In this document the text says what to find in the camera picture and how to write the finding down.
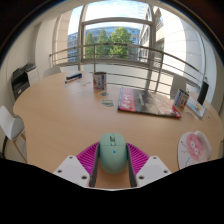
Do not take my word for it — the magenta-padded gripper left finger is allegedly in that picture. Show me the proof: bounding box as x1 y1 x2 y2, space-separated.
53 141 101 189

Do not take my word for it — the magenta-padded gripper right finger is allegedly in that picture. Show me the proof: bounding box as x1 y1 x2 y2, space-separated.
126 142 173 188

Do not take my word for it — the mint green computer mouse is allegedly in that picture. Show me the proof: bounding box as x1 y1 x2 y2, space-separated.
99 132 128 175

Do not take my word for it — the round pink cartoon mouse pad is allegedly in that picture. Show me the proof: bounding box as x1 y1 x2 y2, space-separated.
177 130 213 171

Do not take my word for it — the red and grey magazine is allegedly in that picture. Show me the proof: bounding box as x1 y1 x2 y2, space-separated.
117 86 183 119

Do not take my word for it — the small printed card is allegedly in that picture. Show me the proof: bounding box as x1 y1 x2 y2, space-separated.
100 98 116 108

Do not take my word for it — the printed mug with red apple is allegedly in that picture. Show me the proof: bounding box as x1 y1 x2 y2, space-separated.
173 88 190 112

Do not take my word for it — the white chair with wooden legs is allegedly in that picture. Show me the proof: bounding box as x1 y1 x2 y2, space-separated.
0 105 28 163

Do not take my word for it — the dark blue stapler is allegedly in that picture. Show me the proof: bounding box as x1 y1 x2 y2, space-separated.
64 72 83 84

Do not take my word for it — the grey chair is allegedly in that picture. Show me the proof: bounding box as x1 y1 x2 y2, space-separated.
169 73 188 100
42 65 62 79

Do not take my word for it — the tall black speaker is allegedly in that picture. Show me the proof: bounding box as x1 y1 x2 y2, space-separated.
196 79 210 106

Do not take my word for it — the black printer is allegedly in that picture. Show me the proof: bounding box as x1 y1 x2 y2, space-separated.
10 62 38 101

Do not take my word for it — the metal balcony railing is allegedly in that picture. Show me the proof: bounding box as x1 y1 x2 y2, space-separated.
49 42 210 95

